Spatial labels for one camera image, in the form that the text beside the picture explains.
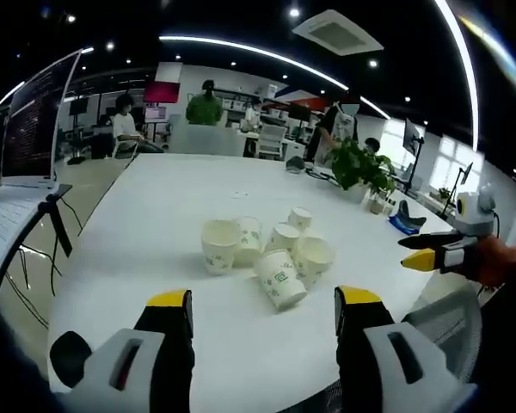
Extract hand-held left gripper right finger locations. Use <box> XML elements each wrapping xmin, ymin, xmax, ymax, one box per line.
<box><xmin>333</xmin><ymin>286</ymin><xmax>478</xmax><ymax>413</ymax></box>

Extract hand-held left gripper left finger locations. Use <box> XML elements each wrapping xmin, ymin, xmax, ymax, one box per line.
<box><xmin>62</xmin><ymin>288</ymin><xmax>196</xmax><ymax>413</ymax></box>

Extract cluster of white paper cups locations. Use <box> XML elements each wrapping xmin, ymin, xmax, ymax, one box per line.
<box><xmin>200</xmin><ymin>206</ymin><xmax>335</xmax><ymax>312</ymax></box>

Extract person's right hand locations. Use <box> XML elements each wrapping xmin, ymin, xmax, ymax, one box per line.
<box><xmin>471</xmin><ymin>236</ymin><xmax>516</xmax><ymax>288</ymax></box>

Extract blue and black holder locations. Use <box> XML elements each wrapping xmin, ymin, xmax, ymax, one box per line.
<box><xmin>388</xmin><ymin>200</ymin><xmax>427</xmax><ymax>236</ymax></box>

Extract black rounded knob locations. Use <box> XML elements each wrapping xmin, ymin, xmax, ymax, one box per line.
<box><xmin>48</xmin><ymin>330</ymin><xmax>95</xmax><ymax>389</ymax></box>

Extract small bottles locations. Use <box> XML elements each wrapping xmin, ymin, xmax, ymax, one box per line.
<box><xmin>366</xmin><ymin>188</ymin><xmax>397</xmax><ymax>216</ymax></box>

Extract grey mesh office chair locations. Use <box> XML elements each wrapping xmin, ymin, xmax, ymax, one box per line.
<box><xmin>402</xmin><ymin>295</ymin><xmax>483</xmax><ymax>385</ymax></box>

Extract black monitor on stand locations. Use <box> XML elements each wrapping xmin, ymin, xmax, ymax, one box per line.
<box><xmin>402</xmin><ymin>117</ymin><xmax>427</xmax><ymax>195</ymax></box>

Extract green potted plant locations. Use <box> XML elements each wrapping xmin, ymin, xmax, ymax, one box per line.
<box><xmin>329</xmin><ymin>136</ymin><xmax>397</xmax><ymax>204</ymax></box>

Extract white table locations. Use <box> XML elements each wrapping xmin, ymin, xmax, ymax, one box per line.
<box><xmin>46</xmin><ymin>152</ymin><xmax>457</xmax><ymax>395</ymax></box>

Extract white office chair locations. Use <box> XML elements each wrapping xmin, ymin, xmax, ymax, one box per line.
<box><xmin>256</xmin><ymin>124</ymin><xmax>288</xmax><ymax>161</ymax></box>

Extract white laptop keyboard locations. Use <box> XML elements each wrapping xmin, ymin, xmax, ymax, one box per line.
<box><xmin>0</xmin><ymin>182</ymin><xmax>74</xmax><ymax>285</ymax></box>

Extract ceiling air conditioner vent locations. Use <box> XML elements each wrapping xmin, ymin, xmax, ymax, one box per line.
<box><xmin>291</xmin><ymin>8</ymin><xmax>386</xmax><ymax>57</ymax></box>

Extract large white-framed screen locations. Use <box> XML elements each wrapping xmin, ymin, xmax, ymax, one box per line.
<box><xmin>0</xmin><ymin>47</ymin><xmax>85</xmax><ymax>181</ymax></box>

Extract black cable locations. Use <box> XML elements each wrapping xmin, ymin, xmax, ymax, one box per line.
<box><xmin>2</xmin><ymin>201</ymin><xmax>85</xmax><ymax>330</ymax></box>

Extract red wall screen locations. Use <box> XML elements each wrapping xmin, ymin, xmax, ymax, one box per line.
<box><xmin>144</xmin><ymin>80</ymin><xmax>181</xmax><ymax>105</ymax></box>

